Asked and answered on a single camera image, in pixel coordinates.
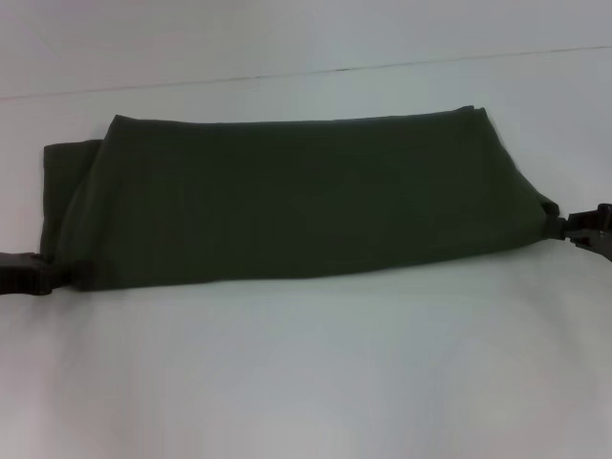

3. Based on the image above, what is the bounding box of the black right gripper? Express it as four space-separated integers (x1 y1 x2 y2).
542 202 612 263

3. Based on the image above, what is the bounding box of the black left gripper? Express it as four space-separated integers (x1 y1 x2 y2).
0 251 96 297

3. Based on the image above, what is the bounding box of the dark green FREE! T-shirt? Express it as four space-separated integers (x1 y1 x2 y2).
40 103 561 294

